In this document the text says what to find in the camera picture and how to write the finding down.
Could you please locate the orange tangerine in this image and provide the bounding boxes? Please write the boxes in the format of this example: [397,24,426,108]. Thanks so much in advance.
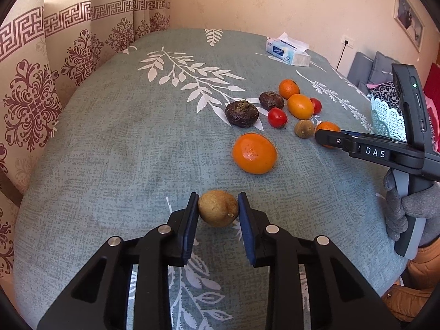
[315,121,341,149]

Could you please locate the small brown kiwi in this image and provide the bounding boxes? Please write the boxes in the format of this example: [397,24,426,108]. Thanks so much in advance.
[294,120,315,139]

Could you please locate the red cherry tomato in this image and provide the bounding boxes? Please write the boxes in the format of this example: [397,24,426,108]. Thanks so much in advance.
[309,98,322,115]
[268,107,288,129]

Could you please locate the oval orange fruit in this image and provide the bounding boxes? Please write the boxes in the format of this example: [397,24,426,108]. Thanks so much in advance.
[287,94,314,120]

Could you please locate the small round orange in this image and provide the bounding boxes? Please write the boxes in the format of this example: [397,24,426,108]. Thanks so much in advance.
[278,79,300,100]

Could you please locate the small dark water chestnut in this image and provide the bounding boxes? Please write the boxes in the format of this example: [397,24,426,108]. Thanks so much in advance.
[259,91,284,111]

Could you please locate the large orange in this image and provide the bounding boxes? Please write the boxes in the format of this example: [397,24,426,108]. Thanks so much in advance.
[232,133,277,174]

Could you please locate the large dark water chestnut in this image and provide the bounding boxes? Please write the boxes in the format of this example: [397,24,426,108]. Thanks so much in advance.
[224,100,259,128]

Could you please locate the brown kiwi fruit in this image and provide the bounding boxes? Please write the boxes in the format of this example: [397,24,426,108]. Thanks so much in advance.
[198,190,239,227]

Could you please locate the grey gloved right hand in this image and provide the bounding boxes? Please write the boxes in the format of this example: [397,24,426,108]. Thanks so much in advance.
[383,170,440,247]

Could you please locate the light blue lattice basket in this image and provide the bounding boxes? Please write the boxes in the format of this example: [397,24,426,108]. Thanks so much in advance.
[371,98,406,142]

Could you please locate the leopard print cloth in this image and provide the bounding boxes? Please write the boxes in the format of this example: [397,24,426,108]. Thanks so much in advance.
[370,81,402,115]

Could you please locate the red headboard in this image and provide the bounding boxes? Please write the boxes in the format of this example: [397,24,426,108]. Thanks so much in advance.
[423,63,440,112]

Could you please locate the blue white tissue box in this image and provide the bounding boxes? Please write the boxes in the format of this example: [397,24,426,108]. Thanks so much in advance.
[265,32,311,66]

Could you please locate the beige patterned curtain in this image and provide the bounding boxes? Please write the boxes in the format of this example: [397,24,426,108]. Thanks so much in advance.
[1,0,171,298]

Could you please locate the grey padded bed frame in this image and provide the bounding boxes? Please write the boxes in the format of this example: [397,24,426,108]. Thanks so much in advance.
[347,51,398,95]

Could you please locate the black power cable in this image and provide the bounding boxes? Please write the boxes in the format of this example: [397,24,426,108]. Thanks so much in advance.
[335,42,349,72]

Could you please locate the white wall socket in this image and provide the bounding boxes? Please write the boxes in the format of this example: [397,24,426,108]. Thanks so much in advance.
[341,34,354,48]

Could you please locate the framed wall picture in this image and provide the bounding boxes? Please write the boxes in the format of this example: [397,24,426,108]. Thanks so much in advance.
[394,0,424,52]

